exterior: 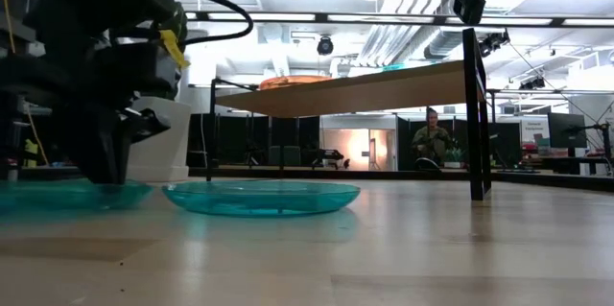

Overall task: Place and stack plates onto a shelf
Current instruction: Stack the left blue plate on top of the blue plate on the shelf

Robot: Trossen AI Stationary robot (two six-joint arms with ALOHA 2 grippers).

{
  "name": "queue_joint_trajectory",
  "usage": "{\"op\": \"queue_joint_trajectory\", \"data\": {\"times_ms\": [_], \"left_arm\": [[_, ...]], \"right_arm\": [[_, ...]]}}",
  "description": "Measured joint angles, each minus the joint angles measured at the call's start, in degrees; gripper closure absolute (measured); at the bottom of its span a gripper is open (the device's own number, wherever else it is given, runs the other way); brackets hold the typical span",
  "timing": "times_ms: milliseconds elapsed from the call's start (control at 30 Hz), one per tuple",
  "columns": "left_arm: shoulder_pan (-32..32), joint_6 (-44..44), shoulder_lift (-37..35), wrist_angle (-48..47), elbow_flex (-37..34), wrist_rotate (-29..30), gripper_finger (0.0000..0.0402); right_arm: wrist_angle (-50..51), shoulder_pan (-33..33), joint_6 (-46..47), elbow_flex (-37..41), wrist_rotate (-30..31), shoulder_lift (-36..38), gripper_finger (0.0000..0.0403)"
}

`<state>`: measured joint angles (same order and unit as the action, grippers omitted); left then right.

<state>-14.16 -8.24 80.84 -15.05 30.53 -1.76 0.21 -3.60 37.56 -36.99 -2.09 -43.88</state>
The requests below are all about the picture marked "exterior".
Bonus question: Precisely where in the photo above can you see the yellow green bottle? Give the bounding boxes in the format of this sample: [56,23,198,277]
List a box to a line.
[22,137,40,169]

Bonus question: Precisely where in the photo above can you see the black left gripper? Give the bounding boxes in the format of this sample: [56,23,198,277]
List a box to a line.
[0,22,186,186]

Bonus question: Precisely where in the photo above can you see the yellow tape tag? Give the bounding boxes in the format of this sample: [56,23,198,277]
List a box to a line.
[158,29,191,70]

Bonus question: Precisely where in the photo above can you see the small green potted plant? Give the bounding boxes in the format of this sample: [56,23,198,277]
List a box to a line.
[443,146,467,170]

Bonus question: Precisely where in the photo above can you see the white hexagonal plant pot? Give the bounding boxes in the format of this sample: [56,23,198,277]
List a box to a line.
[125,95,193,183]

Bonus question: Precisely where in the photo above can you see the yellow cable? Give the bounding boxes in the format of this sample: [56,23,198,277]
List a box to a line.
[0,0,50,167]

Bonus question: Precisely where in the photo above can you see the black studio light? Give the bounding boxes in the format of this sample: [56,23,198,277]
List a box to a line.
[518,74,548,91]
[478,29,511,59]

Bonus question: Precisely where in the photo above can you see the black ceiling camera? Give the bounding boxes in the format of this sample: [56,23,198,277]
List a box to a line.
[316,35,336,57]

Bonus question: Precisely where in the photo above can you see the wooden shelf with black legs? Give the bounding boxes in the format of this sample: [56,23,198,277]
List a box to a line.
[205,27,493,201]

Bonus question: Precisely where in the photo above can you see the teal translucent plastic plate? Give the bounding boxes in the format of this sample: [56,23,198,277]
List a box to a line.
[0,178,155,212]
[161,179,362,218]

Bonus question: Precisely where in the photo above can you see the black background monitor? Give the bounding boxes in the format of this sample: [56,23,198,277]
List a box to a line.
[547,111,589,150]

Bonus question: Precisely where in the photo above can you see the person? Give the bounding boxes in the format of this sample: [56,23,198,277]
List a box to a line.
[410,106,456,172]

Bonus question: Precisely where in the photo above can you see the black background equipment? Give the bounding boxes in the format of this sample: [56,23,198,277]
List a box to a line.
[310,147,352,171]

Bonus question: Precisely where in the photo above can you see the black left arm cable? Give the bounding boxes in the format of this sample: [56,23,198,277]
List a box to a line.
[153,0,255,47]

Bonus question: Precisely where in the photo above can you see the orange translucent plastic plate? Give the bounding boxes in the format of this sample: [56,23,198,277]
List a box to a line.
[258,74,334,92]

